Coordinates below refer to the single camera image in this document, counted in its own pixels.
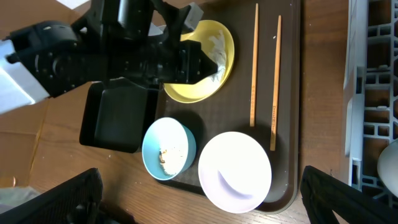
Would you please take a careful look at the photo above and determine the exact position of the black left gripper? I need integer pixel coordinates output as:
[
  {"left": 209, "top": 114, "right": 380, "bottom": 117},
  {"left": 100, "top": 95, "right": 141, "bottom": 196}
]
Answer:
[{"left": 177, "top": 40, "right": 218, "bottom": 85}]

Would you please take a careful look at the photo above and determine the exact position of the dark brown serving tray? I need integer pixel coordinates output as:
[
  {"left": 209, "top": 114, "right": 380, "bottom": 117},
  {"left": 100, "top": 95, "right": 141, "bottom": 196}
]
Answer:
[{"left": 157, "top": 0, "right": 301, "bottom": 214}]

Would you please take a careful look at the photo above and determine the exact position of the wooden chopstick right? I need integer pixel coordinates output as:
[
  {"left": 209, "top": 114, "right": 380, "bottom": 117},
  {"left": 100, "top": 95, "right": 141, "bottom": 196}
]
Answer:
[{"left": 270, "top": 15, "right": 282, "bottom": 151}]

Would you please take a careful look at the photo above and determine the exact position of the white lilac bowl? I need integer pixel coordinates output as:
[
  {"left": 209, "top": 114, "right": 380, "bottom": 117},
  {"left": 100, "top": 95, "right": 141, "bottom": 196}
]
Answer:
[{"left": 198, "top": 131, "right": 272, "bottom": 213}]

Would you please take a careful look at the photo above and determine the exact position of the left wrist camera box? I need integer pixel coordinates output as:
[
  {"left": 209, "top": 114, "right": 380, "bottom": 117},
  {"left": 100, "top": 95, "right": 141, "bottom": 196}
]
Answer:
[{"left": 184, "top": 2, "right": 204, "bottom": 32}]

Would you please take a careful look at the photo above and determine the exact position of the grey dishwasher rack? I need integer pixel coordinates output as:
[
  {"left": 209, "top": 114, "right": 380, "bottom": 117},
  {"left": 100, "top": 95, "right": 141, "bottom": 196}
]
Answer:
[{"left": 340, "top": 0, "right": 397, "bottom": 209}]

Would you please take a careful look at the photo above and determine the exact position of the blue bowl with rice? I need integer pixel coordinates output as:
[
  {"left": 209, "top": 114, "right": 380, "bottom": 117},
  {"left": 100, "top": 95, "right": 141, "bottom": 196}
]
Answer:
[{"left": 142, "top": 117, "right": 197, "bottom": 180}]

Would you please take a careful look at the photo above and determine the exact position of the white napkin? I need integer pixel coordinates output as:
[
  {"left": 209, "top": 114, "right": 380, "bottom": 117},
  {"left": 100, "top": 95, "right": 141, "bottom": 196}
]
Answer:
[{"left": 208, "top": 30, "right": 227, "bottom": 83}]

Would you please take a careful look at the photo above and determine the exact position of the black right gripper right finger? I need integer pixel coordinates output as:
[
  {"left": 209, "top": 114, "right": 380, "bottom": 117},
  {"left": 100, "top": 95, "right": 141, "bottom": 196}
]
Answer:
[{"left": 300, "top": 166, "right": 397, "bottom": 224}]

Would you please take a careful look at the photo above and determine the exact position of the yellow plate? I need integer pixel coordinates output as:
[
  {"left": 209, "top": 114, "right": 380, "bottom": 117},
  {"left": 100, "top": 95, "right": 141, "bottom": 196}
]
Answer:
[{"left": 164, "top": 20, "right": 235, "bottom": 103}]

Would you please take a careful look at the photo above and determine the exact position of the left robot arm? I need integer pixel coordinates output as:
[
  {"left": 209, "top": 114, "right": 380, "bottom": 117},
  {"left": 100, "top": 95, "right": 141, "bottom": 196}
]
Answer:
[{"left": 1, "top": 0, "right": 218, "bottom": 113}]

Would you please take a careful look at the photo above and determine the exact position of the white cup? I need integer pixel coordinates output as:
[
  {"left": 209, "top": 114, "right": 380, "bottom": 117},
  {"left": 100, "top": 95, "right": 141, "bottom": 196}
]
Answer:
[{"left": 377, "top": 141, "right": 398, "bottom": 197}]

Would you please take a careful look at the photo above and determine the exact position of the wooden chopstick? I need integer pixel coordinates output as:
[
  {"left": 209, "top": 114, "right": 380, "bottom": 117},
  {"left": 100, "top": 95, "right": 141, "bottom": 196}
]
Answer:
[
  {"left": 270, "top": 15, "right": 282, "bottom": 151},
  {"left": 249, "top": 3, "right": 259, "bottom": 127}
]

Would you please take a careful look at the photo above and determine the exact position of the wooden chopstick left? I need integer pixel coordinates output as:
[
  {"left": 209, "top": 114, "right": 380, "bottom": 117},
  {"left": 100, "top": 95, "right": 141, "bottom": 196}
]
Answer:
[{"left": 249, "top": 3, "right": 259, "bottom": 127}]

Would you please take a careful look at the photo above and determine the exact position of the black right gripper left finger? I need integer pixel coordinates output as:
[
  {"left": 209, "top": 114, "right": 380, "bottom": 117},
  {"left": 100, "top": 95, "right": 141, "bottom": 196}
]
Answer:
[{"left": 1, "top": 168, "right": 103, "bottom": 224}]

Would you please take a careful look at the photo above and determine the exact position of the black plastic bin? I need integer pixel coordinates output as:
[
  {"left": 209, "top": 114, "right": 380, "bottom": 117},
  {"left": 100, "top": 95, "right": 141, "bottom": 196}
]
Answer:
[{"left": 79, "top": 78, "right": 159, "bottom": 153}]

